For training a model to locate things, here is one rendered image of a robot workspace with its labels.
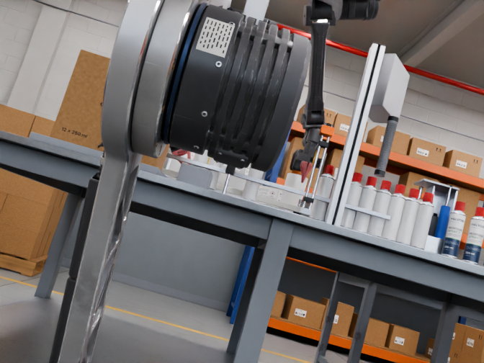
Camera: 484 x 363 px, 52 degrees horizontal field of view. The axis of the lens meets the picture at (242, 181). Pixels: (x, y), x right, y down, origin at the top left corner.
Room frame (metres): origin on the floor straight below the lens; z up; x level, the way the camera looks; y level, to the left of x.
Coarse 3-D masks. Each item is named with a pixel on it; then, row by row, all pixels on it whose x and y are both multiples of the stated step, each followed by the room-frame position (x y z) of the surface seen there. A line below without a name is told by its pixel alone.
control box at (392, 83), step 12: (384, 60) 1.59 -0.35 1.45; (396, 60) 1.58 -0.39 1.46; (384, 72) 1.58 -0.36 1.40; (396, 72) 1.60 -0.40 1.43; (384, 84) 1.57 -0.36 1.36; (396, 84) 1.62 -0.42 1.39; (384, 96) 1.57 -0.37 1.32; (396, 96) 1.64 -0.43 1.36; (372, 108) 1.61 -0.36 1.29; (384, 108) 1.59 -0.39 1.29; (396, 108) 1.66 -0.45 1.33; (372, 120) 1.73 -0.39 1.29; (384, 120) 1.70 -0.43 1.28
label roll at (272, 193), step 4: (260, 188) 2.28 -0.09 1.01; (264, 188) 2.26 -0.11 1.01; (268, 188) 2.25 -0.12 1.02; (272, 188) 2.24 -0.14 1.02; (276, 188) 2.24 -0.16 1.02; (260, 192) 2.28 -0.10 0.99; (264, 192) 2.26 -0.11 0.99; (268, 192) 2.25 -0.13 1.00; (272, 192) 2.24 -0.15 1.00; (276, 192) 2.24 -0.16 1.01; (280, 192) 2.24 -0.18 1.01; (264, 196) 2.26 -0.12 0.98; (268, 196) 2.25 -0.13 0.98; (272, 196) 2.24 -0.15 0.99; (276, 196) 2.24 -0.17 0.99; (280, 196) 2.24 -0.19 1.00; (264, 204) 2.25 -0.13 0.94; (268, 204) 2.24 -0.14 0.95
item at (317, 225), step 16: (16, 144) 1.38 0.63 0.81; (32, 144) 1.32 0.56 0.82; (48, 144) 1.32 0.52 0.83; (80, 160) 1.32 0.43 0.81; (96, 160) 1.31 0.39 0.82; (144, 176) 1.31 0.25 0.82; (160, 176) 1.31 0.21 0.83; (192, 192) 1.30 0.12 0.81; (208, 192) 1.30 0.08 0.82; (240, 208) 1.36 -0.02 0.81; (256, 208) 1.30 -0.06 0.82; (272, 208) 1.29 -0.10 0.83; (304, 224) 1.29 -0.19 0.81; (320, 224) 1.29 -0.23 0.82; (352, 240) 1.33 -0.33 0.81; (368, 240) 1.28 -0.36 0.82; (384, 240) 1.28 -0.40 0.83; (416, 256) 1.28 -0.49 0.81; (432, 256) 1.28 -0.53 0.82; (464, 272) 1.34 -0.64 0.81; (480, 272) 1.27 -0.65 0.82
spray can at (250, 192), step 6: (252, 174) 1.74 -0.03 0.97; (258, 174) 1.74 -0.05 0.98; (246, 180) 1.75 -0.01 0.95; (246, 186) 1.74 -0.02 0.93; (252, 186) 1.74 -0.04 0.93; (258, 186) 1.75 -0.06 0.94; (246, 192) 1.74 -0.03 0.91; (252, 192) 1.74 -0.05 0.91; (246, 198) 1.74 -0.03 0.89; (252, 198) 1.74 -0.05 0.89
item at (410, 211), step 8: (416, 192) 1.72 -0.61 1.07; (408, 200) 1.72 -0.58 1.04; (416, 200) 1.72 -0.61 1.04; (408, 208) 1.72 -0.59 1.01; (416, 208) 1.72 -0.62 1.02; (408, 216) 1.72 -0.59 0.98; (400, 224) 1.73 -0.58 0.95; (408, 224) 1.71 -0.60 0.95; (400, 232) 1.72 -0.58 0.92; (408, 232) 1.71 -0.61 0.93; (400, 240) 1.72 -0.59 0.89; (408, 240) 1.72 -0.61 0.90
